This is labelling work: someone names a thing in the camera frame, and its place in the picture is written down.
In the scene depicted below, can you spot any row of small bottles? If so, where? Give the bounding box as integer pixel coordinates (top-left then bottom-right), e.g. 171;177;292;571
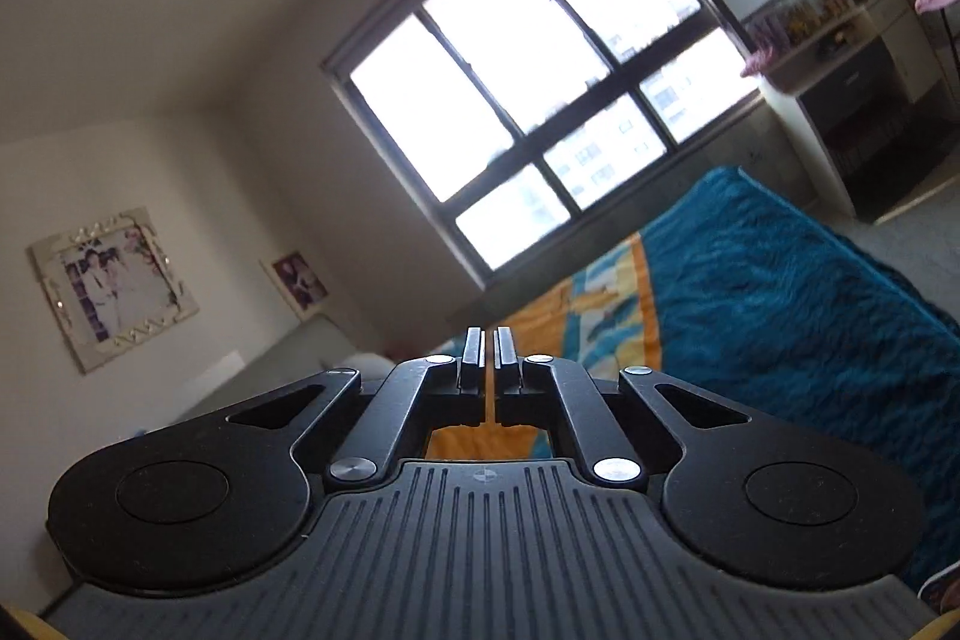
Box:
750;0;890;43

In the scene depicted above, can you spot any white cabinet with dark drawers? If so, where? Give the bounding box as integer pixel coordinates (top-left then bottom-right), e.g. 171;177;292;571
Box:
765;0;946;226

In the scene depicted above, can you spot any small framed photo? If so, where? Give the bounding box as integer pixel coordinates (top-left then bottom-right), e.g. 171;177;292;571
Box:
260;250;329;321

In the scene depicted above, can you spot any large framed photo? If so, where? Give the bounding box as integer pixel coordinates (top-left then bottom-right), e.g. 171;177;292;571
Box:
26;206;200;375

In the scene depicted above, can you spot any grey bed headboard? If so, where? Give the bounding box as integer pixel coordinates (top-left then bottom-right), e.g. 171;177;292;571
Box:
169;316;392;420

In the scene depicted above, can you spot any blue and orange printed blanket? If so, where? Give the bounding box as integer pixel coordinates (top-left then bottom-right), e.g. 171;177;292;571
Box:
450;167;960;611

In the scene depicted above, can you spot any dark framed window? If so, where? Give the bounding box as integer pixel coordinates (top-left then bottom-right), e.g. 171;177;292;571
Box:
321;0;766;290

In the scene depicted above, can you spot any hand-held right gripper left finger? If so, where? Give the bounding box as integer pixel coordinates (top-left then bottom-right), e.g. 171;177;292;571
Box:
225;325;488;488

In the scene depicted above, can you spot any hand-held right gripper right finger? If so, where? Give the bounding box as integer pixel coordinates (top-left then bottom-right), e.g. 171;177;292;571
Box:
491;325;752;488

